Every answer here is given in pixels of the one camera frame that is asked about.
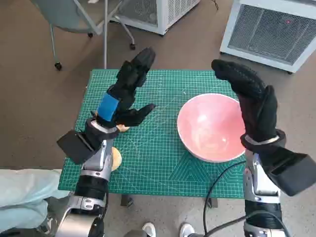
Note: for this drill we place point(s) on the large white mesh cabinet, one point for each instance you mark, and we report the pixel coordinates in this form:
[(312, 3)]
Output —
[(266, 37)]

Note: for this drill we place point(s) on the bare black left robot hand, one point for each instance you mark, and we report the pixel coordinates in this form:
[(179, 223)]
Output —
[(123, 98)]

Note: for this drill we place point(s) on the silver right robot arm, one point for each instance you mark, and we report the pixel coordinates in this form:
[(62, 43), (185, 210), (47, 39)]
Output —
[(261, 209)]

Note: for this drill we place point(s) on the grey metal pole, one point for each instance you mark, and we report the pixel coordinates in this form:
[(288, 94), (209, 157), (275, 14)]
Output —
[(105, 37)]

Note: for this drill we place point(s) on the white shoe-shaped foot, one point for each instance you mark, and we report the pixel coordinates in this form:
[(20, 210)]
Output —
[(149, 229), (187, 229)]

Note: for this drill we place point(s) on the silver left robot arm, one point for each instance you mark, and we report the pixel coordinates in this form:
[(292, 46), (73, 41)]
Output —
[(91, 182)]

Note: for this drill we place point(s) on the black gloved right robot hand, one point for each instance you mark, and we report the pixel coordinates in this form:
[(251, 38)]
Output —
[(256, 111)]

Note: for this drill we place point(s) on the oblong grilled toy bread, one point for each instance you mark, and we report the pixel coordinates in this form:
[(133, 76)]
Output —
[(122, 128)]

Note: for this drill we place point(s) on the pink bowl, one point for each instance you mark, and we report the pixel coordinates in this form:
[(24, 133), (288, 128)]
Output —
[(209, 123)]

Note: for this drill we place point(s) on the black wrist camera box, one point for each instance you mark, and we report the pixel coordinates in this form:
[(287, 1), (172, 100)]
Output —
[(74, 145), (293, 172)]

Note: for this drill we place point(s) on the small white mesh cabinet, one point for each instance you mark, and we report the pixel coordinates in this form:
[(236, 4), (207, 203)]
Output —
[(172, 12)]

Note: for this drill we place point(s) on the round toy bread bun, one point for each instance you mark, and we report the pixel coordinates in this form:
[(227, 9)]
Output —
[(116, 159)]

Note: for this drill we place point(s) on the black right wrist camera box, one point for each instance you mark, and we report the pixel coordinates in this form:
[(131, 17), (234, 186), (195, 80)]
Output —
[(293, 172)]

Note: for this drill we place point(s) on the green cutting mat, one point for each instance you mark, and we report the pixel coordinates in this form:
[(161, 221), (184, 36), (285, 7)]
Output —
[(148, 148)]

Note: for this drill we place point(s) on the grey office chair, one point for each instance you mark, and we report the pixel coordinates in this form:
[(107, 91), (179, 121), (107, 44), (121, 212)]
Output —
[(66, 14)]

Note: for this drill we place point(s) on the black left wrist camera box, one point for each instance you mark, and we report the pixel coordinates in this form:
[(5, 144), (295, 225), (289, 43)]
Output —
[(74, 145)]

